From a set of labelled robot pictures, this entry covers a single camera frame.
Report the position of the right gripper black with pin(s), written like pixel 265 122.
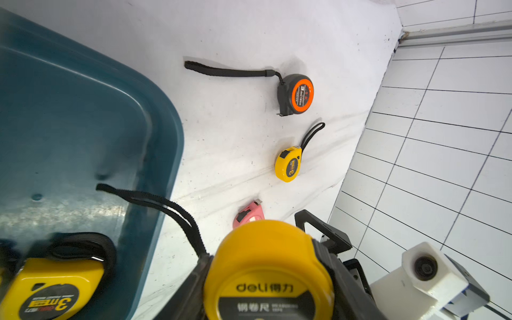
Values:
pixel 336 242

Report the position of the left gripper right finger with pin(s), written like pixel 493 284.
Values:
pixel 351 300

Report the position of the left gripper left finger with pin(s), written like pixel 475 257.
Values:
pixel 187 302

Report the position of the yellow tape measure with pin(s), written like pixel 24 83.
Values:
pixel 61 283
pixel 262 270
pixel 288 162

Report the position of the pink tape measure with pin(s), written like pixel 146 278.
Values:
pixel 252 212

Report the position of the black orange tape measure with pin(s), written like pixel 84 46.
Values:
pixel 295 92

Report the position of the dark teal storage box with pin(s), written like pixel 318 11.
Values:
pixel 72 118

